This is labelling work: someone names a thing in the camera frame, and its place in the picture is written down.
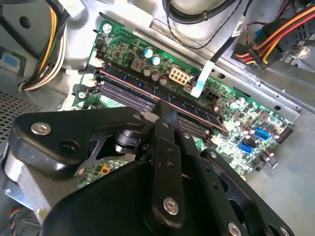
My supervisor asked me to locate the blue RAM stick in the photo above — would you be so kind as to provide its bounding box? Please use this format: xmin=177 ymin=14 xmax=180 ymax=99
xmin=98 ymin=64 xmax=229 ymax=133

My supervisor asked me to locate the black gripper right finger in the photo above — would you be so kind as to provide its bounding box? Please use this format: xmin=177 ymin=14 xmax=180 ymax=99
xmin=173 ymin=115 xmax=295 ymax=236

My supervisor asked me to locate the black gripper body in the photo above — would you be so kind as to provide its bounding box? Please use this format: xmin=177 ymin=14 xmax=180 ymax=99
xmin=40 ymin=159 xmax=197 ymax=236

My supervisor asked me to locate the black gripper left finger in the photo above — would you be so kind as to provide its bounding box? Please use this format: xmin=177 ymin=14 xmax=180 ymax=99
xmin=3 ymin=99 xmax=187 ymax=224

